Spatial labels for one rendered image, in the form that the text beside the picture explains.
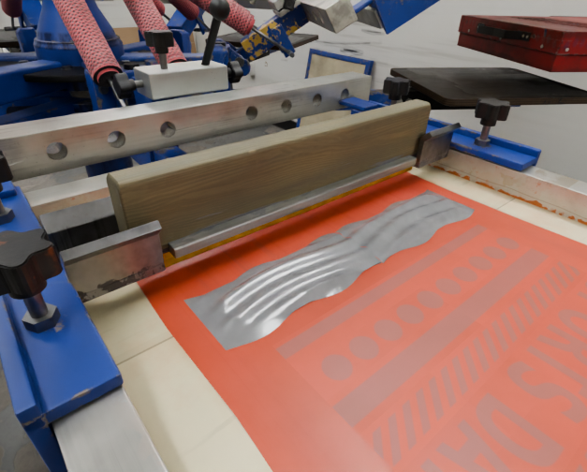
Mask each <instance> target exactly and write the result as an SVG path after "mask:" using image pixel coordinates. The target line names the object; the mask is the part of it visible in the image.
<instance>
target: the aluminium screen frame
mask: <svg viewBox="0 0 587 472"><path fill-rule="evenodd" d="M429 166H432V167H435V168H437V169H440V170H443V171H446V172H448V173H451V174H454V175H456V176H459V177H462V178H463V179H466V180H468V181H471V182H474V183H476V184H481V185H483V186H486V187H488V188H490V189H493V190H495V191H498V192H501V193H503V194H506V195H509V196H510V197H513V198H516V199H520V200H522V201H525V202H528V203H530V204H533V205H535V206H537V207H540V208H543V209H545V210H548V211H550V212H553V213H556V214H559V215H562V216H564V217H567V218H570V219H572V220H575V221H578V222H580V223H582V224H584V225H587V183H584V182H582V181H579V180H576V179H573V178H569V177H566V176H564V175H561V174H558V173H555V172H552V171H548V170H543V169H541V168H538V167H535V166H530V167H528V168H526V169H524V170H522V171H519V170H514V169H512V168H509V167H506V166H503V165H500V164H497V163H494V162H491V161H489V160H486V159H483V158H480V157H477V156H474V155H469V154H467V153H464V152H461V151H458V150H455V149H452V148H449V150H448V156H447V157H445V158H443V159H440V160H438V161H435V162H433V163H431V164H429ZM107 175H108V174H107V173H105V174H101V175H97V176H94V177H90V178H86V179H81V180H78V181H74V182H70V183H66V184H59V185H55V186H51V187H47V188H43V189H38V190H35V191H31V192H27V193H23V194H24V195H25V197H26V199H27V201H28V203H29V205H30V207H31V208H32V210H33V212H34V214H35V216H36V218H37V220H38V222H39V224H40V226H41V227H42V224H41V222H40V220H39V216H40V215H42V214H47V213H51V212H55V211H58V210H62V209H65V208H68V207H72V206H76V205H79V204H83V203H86V202H89V201H93V200H97V199H103V198H106V197H109V196H110V191H109V188H108V185H107V179H106V178H107ZM42 228H43V227H42ZM51 424H52V427H53V430H54V432H55V435H56V438H57V441H58V444H59V447H60V450H61V452H62V455H63V458H64V461H65V464H66V469H67V472H169V471H168V469H167V467H166V465H165V463H164V462H163V460H162V458H161V456H160V454H159V452H158V450H157V448H156V446H155V445H154V442H153V440H152V439H151V437H150V435H149V433H148V432H147V430H146V428H145V426H144V424H143V422H142V420H141V418H140V417H139V414H138V412H137V410H136V408H135V407H134V405H133V404H132V402H131V400H130V398H129V396H128V394H127V392H126V390H125V388H124V386H123V384H122V385H121V386H119V387H117V388H115V389H113V390H112V391H109V392H107V393H105V394H103V395H101V396H100V397H98V398H96V399H94V400H93V401H91V402H89V403H87V404H86V405H84V406H81V407H79V408H77V409H75V410H73V411H72V412H70V413H68V414H66V415H64V416H63V417H61V418H60V419H58V420H55V421H53V422H52V423H51Z"/></svg>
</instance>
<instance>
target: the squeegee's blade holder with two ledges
mask: <svg viewBox="0 0 587 472"><path fill-rule="evenodd" d="M416 161H417V158H416V157H413V156H411V155H408V156H405V157H402V158H400V159H397V160H394V161H391V162H389V163H387V164H384V165H381V166H379V167H376V168H373V169H370V170H366V171H364V172H361V173H359V174H356V175H353V176H350V177H348V178H345V179H343V180H340V181H338V182H335V183H332V184H328V185H325V186H322V187H319V188H318V189H315V190H312V191H309V192H307V193H304V194H301V195H298V196H297V197H294V198H291V199H287V200H284V201H281V202H278V203H276V204H273V205H271V206H268V207H266V208H263V209H260V210H257V211H255V212H252V213H250V214H246V215H243V216H240V217H237V218H235V219H232V220H229V221H227V222H224V223H222V224H219V225H216V226H213V227H211V228H208V229H204V230H202V231H199V232H196V233H193V234H191V235H188V236H185V237H182V238H181V239H178V240H175V241H172V242H170V243H168V244H169V252H170V253H171V254H172V255H173V256H174V257H175V258H180V257H182V256H185V255H187V254H190V253H192V252H195V251H198V250H199V249H202V248H204V247H207V246H209V245H212V244H214V243H219V242H221V241H224V240H225V239H228V238H230V237H233V236H235V235H238V234H241V233H243V232H246V231H247V230H250V229H254V228H256V227H259V226H262V225H264V224H267V223H269V222H271V221H273V220H276V219H278V218H281V217H284V216H286V215H289V214H293V213H295V212H297V211H299V210H302V209H305V208H307V207H310V206H312V205H315V204H317V203H319V202H321V201H324V200H327V199H331V198H333V197H336V196H338V195H341V194H343V193H345V192H348V191H350V190H353V189H355V188H358V187H360V186H363V185H365V184H369V183H371V182H374V181H376V180H379V179H381V178H384V177H386V176H389V175H391V174H393V173H396V172H398V171H401V170H405V169H407V168H410V167H413V166H415V165H416Z"/></svg>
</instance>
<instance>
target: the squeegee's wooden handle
mask: <svg viewBox="0 0 587 472"><path fill-rule="evenodd" d="M430 111H431V104H430V103H429V102H427V101H423V100H419V99H414V100H409V101H405V102H402V103H398V104H394V105H389V106H386V107H382V108H378V109H374V110H370V111H363V112H359V113H355V114H351V115H347V116H343V117H339V118H335V119H331V120H328V121H323V122H319V123H315V124H311V125H305V126H300V127H296V128H292V129H289V130H285V131H280V132H276V133H272V134H269V135H265V136H261V137H256V138H252V139H249V140H242V141H238V142H233V143H230V144H226V145H222V146H218V147H213V148H210V149H206V150H202V151H198V152H194V153H190V154H186V155H179V156H175V157H171V158H167V159H163V160H159V161H155V162H152V163H147V164H143V165H139V166H136V167H132V168H128V169H123V170H116V171H113V172H109V173H108V175H107V178H106V179H107V185H108V188H109V191H110V198H111V202H112V206H113V210H114V213H115V217H116V220H117V224H118V228H119V231H120V232H122V231H125V230H128V229H132V228H135V227H139V226H142V225H145V224H148V223H151V222H154V221H156V220H158V221H159V224H160V226H161V228H162V229H161V230H160V232H159V238H160V243H161V247H162V252H163V254H165V253H167V252H169V244H168V243H170V242H172V241H175V240H178V239H181V238H182V237H185V236H188V235H191V234H193V233H196V232H199V231H202V230H204V229H208V228H211V227H213V226H216V225H219V224H222V223H224V222H227V221H229V220H232V219H235V218H237V217H240V216H243V215H246V214H250V213H252V212H255V211H257V210H260V209H263V208H266V207H268V206H271V205H273V204H276V203H278V202H281V201H284V200H287V199H291V198H294V197H297V196H298V195H301V194H304V193H307V192H309V191H312V190H315V189H318V188H319V187H322V186H325V185H328V184H332V183H335V182H338V181H340V180H343V179H345V178H348V177H350V176H353V175H356V174H359V173H361V172H364V171H366V170H370V169H373V168H376V167H379V166H381V165H384V164H387V163H389V162H391V161H394V160H397V159H400V158H402V157H405V156H408V155H411V156H413V157H416V156H417V151H418V144H419V139H420V138H421V137H422V136H424V135H425V133H426V129H427V124H428V121H429V116H430Z"/></svg>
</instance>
